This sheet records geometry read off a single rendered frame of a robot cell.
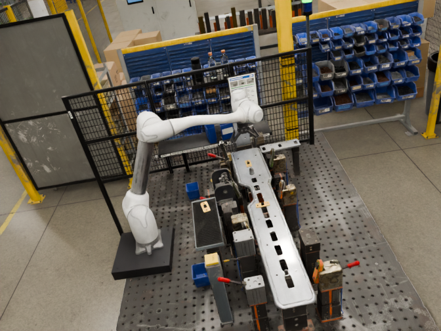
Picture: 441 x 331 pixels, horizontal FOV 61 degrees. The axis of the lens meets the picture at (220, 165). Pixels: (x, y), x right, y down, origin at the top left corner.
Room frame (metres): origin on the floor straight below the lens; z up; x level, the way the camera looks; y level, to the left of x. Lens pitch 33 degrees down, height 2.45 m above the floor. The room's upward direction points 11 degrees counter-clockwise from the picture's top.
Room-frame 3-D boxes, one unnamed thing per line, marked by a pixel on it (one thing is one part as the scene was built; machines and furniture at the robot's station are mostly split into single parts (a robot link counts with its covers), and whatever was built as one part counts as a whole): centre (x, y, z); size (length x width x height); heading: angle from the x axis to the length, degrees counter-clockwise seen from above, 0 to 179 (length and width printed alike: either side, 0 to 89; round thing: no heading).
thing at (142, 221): (1.87, 0.56, 0.92); 0.18 x 0.16 x 0.22; 20
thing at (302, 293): (1.70, -0.21, 1.00); 1.38 x 0.22 x 0.02; 1
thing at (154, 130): (2.00, 0.34, 1.47); 0.18 x 0.14 x 0.13; 110
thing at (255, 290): (1.12, -0.05, 0.88); 0.11 x 0.10 x 0.36; 91
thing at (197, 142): (2.61, 0.01, 1.01); 0.90 x 0.22 x 0.03; 91
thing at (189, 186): (2.34, 0.25, 0.74); 0.11 x 0.10 x 0.09; 1
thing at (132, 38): (6.58, 0.99, 0.52); 1.20 x 0.80 x 1.05; 174
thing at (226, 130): (2.61, -0.09, 1.10); 0.30 x 0.17 x 0.13; 98
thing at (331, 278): (1.13, -0.40, 0.88); 0.15 x 0.11 x 0.36; 91
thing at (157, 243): (1.83, 0.56, 0.79); 0.22 x 0.18 x 0.06; 8
